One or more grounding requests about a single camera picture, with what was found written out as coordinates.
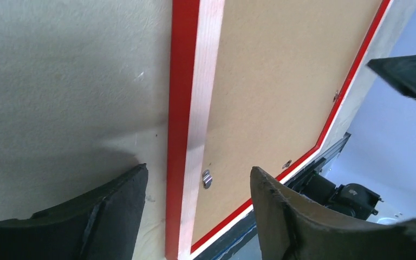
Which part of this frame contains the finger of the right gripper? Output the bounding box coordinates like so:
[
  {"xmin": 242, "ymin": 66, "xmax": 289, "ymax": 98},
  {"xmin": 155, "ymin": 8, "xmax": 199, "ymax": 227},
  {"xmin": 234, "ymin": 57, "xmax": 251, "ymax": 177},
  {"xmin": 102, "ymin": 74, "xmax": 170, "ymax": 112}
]
[{"xmin": 367, "ymin": 55, "xmax": 416, "ymax": 100}]

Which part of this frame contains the aluminium rail frame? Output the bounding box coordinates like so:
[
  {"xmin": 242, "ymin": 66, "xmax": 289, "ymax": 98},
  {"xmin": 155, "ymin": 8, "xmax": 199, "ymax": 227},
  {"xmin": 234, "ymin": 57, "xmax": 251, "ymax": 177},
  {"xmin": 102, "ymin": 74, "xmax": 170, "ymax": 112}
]
[{"xmin": 194, "ymin": 133, "xmax": 350, "ymax": 259}]

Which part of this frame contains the red picture frame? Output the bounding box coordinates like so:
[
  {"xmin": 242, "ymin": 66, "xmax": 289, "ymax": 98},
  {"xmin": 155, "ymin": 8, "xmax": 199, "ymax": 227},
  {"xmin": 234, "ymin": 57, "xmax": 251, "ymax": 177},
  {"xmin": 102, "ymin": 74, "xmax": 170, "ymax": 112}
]
[{"xmin": 165, "ymin": 0, "xmax": 395, "ymax": 260}]

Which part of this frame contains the brown cardboard backing board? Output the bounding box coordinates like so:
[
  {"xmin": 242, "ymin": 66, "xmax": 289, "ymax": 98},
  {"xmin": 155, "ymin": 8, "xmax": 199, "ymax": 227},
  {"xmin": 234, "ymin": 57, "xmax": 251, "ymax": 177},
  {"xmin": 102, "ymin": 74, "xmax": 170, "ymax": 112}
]
[{"xmin": 192, "ymin": 1, "xmax": 381, "ymax": 248}]

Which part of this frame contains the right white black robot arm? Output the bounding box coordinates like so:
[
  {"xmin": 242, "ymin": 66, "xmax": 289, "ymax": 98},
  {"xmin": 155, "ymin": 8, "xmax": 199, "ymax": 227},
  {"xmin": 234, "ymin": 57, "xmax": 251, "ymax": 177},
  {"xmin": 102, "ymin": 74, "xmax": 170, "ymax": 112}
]
[{"xmin": 288, "ymin": 55, "xmax": 416, "ymax": 225}]

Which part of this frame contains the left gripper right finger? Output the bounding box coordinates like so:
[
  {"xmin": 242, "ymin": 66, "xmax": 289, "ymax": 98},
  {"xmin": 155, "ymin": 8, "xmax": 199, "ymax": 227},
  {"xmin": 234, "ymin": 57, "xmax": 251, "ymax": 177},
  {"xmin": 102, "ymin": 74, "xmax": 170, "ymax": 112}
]
[{"xmin": 250, "ymin": 166, "xmax": 416, "ymax": 259}]

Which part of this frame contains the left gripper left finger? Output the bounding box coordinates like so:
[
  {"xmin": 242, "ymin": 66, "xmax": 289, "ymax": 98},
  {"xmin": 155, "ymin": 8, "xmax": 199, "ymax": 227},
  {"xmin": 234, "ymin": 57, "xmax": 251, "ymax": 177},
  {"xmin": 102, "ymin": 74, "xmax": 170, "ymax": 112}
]
[{"xmin": 0, "ymin": 164, "xmax": 148, "ymax": 259}]

